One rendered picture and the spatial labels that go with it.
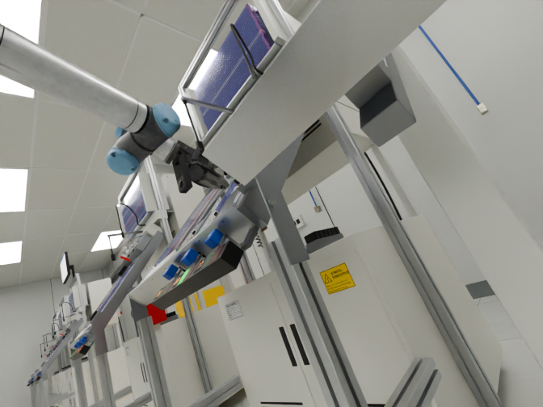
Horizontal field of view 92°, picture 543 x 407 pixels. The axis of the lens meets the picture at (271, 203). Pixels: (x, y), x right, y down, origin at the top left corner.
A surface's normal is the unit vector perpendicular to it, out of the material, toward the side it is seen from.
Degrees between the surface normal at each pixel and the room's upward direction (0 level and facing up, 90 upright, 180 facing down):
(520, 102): 90
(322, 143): 90
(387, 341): 90
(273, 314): 90
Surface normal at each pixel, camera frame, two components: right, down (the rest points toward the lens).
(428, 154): -0.70, 0.05
